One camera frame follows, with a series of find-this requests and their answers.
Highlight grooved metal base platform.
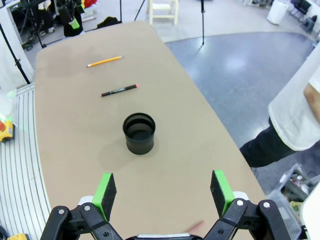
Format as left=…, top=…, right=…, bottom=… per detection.
left=0, top=83, right=53, bottom=240

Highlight yellow emergency stop box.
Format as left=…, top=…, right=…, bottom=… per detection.
left=0, top=119, right=15, bottom=144

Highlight black equipment rack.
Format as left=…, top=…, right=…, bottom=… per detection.
left=11, top=0, right=57, bottom=51

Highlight black marker red caps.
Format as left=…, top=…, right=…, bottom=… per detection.
left=101, top=84, right=140, bottom=98

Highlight white table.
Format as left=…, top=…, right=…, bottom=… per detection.
left=300, top=174, right=320, bottom=240

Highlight yellow control box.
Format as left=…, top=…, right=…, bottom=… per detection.
left=6, top=232, right=30, bottom=240

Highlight cream wooden chair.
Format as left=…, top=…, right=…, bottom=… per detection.
left=149, top=0, right=180, bottom=26

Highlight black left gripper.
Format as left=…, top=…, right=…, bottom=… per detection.
left=56, top=0, right=85, bottom=30

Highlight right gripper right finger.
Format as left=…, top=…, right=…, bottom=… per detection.
left=202, top=169, right=292, bottom=240

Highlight white air purifier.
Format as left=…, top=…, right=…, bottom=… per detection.
left=266, top=0, right=289, bottom=26

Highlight clear plastic storage bin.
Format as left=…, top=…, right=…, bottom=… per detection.
left=268, top=162, right=317, bottom=240

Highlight black bag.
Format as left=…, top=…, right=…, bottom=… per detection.
left=96, top=16, right=119, bottom=29

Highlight black mesh pen holder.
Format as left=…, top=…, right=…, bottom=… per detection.
left=122, top=112, right=157, bottom=156

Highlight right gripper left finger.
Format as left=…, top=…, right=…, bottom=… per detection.
left=39, top=172, right=125, bottom=240

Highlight yellow pencil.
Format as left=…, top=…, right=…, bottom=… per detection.
left=86, top=56, right=124, bottom=68

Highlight person in white T-shirt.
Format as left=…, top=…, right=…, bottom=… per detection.
left=239, top=53, right=320, bottom=169

